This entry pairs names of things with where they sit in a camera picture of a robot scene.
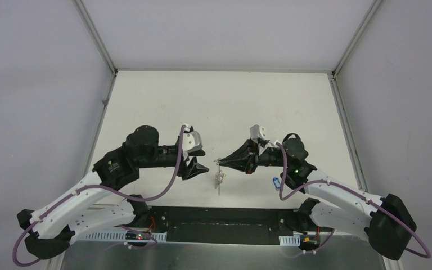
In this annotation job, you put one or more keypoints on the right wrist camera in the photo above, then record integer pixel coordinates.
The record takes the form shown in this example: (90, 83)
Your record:
(257, 133)

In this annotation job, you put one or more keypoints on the right circuit board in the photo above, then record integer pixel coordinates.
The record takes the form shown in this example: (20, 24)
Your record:
(310, 243)

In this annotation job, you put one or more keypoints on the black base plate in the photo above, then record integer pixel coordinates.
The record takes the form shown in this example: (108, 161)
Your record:
(242, 226)

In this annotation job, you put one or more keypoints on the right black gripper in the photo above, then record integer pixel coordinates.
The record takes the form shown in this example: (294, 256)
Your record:
(241, 159)

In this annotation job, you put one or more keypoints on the aluminium frame rail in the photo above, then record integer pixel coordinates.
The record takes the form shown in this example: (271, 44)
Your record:
(302, 219)

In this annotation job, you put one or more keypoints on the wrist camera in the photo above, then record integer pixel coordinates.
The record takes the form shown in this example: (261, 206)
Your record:
(257, 133)
(190, 138)

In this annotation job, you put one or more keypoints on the circuit board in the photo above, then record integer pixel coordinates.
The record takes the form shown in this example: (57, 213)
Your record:
(137, 236)
(310, 243)

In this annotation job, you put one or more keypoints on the white cable duct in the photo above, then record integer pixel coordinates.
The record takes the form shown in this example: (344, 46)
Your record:
(292, 240)
(108, 235)

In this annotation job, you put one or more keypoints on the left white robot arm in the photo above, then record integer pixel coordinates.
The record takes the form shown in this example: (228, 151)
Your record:
(97, 202)

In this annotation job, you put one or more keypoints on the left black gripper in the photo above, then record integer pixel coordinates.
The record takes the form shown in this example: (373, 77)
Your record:
(185, 161)

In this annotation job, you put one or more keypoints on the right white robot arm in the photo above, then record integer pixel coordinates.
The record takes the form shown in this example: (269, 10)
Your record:
(384, 222)

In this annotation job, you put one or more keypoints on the right white cable duct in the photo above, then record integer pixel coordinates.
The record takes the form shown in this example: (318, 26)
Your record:
(292, 240)

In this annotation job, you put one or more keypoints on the left circuit board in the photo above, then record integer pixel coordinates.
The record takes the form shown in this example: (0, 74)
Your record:
(137, 236)

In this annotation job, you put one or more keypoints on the metal crescent keyring plate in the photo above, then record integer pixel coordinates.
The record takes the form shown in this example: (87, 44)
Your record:
(219, 176)

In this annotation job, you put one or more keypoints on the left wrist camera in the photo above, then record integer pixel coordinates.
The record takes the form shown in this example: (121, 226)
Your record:
(190, 138)

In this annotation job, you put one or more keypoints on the blue key tag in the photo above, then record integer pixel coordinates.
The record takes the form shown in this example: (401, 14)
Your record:
(277, 183)

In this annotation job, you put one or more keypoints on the left white cable duct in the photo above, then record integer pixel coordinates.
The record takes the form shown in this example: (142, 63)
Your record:
(108, 235)

